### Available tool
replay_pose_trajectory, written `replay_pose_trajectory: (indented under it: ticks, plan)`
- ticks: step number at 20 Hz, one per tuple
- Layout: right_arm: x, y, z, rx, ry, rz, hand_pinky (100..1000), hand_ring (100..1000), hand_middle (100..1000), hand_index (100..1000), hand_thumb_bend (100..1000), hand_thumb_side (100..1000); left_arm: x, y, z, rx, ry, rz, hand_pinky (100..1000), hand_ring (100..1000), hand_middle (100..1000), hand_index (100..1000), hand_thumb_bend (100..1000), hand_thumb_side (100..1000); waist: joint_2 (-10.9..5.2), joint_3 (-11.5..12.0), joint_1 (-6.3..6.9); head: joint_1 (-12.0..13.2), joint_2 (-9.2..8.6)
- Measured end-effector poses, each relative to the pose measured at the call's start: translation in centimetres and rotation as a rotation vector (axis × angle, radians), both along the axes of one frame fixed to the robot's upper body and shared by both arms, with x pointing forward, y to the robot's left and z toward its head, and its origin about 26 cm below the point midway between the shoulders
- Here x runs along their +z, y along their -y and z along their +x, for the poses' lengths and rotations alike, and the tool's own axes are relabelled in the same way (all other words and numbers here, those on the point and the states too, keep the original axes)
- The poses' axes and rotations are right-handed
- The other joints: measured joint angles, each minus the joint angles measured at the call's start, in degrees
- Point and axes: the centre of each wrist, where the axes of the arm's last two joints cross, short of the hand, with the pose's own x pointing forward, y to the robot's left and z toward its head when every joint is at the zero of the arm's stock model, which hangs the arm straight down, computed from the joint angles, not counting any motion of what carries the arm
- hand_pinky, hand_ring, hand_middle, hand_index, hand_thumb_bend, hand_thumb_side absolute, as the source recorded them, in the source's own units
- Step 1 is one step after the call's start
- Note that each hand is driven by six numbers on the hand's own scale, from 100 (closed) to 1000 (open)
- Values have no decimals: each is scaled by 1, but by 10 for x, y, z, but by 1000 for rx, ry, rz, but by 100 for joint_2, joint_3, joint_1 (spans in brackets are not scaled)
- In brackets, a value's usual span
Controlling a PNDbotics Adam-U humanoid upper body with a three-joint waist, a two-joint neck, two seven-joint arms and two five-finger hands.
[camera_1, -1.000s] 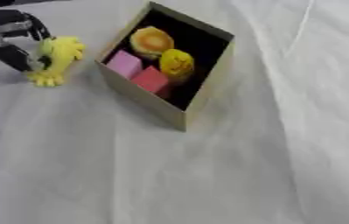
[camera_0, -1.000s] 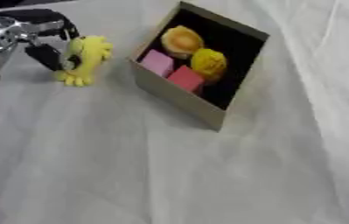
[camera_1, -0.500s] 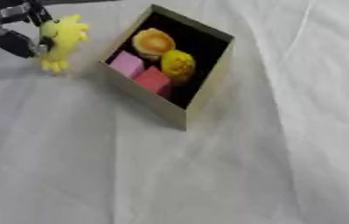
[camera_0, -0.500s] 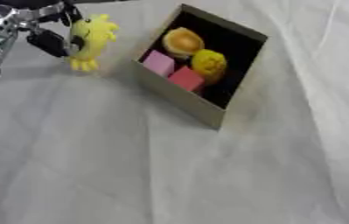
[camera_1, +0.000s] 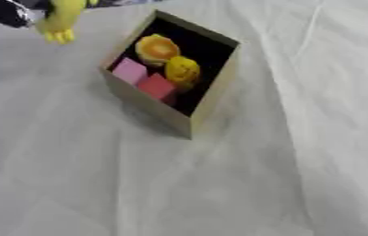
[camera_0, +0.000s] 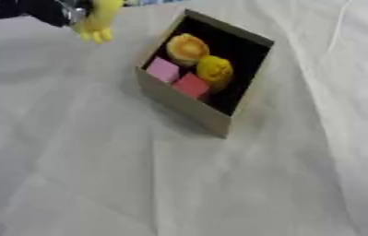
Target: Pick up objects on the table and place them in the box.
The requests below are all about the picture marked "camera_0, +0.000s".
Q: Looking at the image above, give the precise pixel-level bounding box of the orange round toy pastry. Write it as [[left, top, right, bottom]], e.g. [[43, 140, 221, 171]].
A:
[[164, 32, 211, 67]]

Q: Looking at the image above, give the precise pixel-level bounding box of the yellow round toy fruit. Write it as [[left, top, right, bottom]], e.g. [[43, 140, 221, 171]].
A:
[[195, 54, 235, 93]]

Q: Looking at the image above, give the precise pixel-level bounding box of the yellow soft toy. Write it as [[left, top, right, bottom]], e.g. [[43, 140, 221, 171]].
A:
[[72, 0, 125, 45]]

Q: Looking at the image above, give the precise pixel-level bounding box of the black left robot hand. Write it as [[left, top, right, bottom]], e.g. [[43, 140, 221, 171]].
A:
[[0, 0, 95, 28]]

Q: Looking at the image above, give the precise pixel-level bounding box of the tan cardboard box black inside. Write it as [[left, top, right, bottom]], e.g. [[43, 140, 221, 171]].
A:
[[133, 8, 276, 139]]

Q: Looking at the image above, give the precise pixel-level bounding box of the red cube block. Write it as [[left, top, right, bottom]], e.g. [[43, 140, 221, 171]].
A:
[[171, 72, 213, 100]]

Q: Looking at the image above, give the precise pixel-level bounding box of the pink cube block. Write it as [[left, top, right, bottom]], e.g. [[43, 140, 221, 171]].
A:
[[145, 56, 183, 84]]

